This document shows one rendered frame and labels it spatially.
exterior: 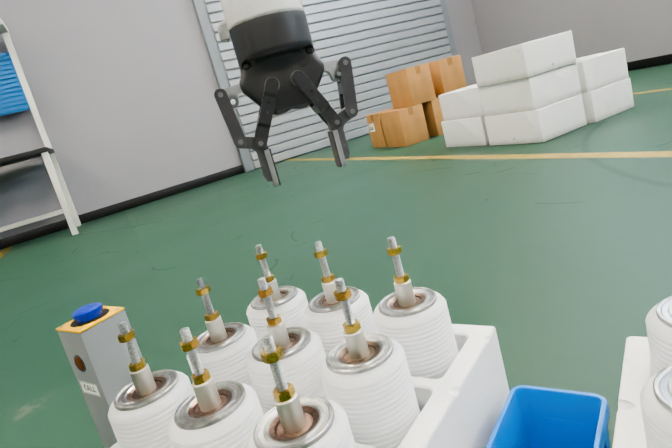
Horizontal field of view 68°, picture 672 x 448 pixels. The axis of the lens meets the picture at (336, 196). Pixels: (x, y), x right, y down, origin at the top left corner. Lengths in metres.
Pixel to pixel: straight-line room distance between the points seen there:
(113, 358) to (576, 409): 0.61
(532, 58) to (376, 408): 2.55
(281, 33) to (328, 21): 5.63
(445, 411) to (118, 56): 5.21
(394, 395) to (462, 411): 0.10
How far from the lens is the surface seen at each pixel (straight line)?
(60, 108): 5.49
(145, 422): 0.64
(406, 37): 6.60
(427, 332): 0.63
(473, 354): 0.66
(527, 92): 2.94
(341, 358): 0.57
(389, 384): 0.54
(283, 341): 0.63
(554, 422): 0.72
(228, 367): 0.70
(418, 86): 4.19
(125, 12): 5.66
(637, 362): 0.63
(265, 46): 0.47
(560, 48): 3.10
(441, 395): 0.60
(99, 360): 0.79
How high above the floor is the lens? 0.52
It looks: 11 degrees down
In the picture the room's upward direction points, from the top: 15 degrees counter-clockwise
